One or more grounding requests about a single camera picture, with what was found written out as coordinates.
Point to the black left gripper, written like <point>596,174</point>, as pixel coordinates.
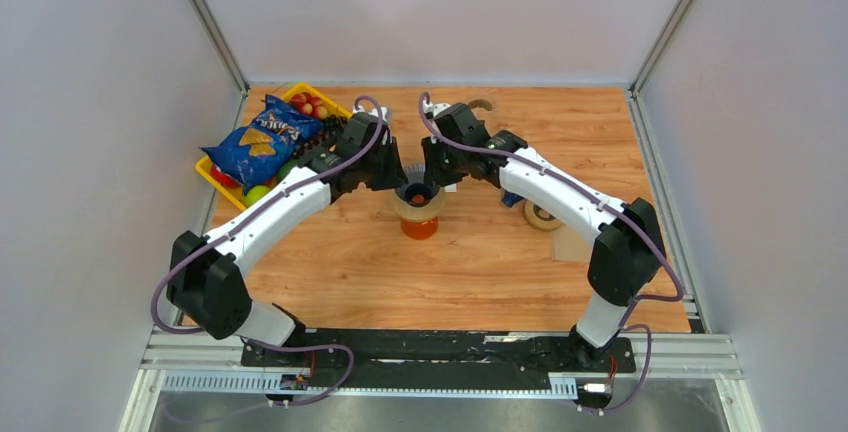
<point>397,174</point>

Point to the orange glass carafe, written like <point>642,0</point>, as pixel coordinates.
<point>419,230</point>

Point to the yellow plastic tray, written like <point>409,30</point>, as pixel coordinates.
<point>235,195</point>

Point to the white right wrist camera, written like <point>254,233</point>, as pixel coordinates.
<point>430,112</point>

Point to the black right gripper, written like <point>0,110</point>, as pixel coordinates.
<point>432,173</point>

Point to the red fruit under bag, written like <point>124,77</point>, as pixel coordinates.
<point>222,178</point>

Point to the green apple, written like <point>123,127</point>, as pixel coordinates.
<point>254,194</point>

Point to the green lime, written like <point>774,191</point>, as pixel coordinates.
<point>285,170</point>

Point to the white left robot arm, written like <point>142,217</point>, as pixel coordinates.
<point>207,282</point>

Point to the brown paper coffee filter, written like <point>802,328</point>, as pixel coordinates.
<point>567,245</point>

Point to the aluminium frame rail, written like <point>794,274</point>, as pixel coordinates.
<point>682,382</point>

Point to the red apples bunch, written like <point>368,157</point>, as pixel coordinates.
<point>309,105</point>

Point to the blue chips bag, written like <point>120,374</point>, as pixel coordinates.
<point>253,154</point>

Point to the blue glass dripper cone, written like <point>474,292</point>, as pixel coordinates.
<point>417,191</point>

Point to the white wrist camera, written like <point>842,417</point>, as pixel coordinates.
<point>430,112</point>
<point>370,120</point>

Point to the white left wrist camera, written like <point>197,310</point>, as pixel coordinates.
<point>370,120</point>

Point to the dark grapes bunch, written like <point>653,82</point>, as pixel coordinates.
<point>332,128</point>

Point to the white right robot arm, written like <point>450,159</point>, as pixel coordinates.
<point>626,244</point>

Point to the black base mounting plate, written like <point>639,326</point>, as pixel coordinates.
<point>450,360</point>

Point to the clear glass carafe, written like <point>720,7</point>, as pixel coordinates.
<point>481,104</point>

